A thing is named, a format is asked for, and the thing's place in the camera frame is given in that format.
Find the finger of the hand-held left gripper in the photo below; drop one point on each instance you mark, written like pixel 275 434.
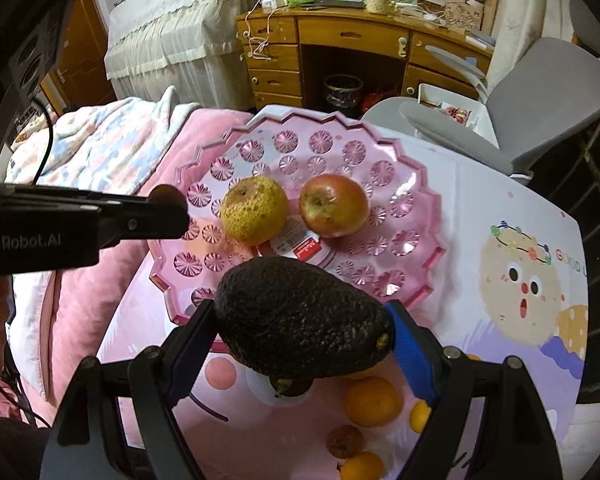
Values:
pixel 150 222

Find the black trash bin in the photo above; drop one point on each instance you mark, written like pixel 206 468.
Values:
pixel 342 89

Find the yellow-green pear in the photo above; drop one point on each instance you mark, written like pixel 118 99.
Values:
pixel 254 210

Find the carved wooden box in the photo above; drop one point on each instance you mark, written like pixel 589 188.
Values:
pixel 462 12

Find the dark avocado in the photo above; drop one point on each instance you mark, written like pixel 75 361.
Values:
pixel 300 320

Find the reddish brown wrinkled fruit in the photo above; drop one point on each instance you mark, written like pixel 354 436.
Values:
pixel 345 441

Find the wooden door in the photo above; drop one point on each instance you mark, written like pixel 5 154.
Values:
pixel 77 55

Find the small brown round fruit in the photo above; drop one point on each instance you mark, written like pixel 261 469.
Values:
pixel 167 194

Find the grey office chair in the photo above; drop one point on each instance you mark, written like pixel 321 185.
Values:
pixel 520 100

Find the white storage box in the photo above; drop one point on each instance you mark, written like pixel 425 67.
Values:
pixel 445 107

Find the white lace bed cover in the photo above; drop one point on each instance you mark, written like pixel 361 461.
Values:
pixel 170 25

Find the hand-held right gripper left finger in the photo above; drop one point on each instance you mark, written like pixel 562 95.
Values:
pixel 186 362

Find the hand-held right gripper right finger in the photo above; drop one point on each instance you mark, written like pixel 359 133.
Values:
pixel 412 355

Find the pink glass fruit bowl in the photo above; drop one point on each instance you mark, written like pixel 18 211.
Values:
pixel 380 180

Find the red apple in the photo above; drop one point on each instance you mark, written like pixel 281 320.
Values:
pixel 334 205

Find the pastel patterned blanket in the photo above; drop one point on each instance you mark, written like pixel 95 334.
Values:
pixel 105 145

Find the wooden desk with drawers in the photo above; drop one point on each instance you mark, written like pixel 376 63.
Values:
pixel 350 35

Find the dark fruit with stem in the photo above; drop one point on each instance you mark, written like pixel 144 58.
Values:
pixel 291 388

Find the pink cushion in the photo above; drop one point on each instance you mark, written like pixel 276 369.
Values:
pixel 85 310

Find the cartoon printed tablecloth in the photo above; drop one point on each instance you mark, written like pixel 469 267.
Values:
pixel 480 220

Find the round woven box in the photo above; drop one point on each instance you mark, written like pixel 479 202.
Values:
pixel 377 5

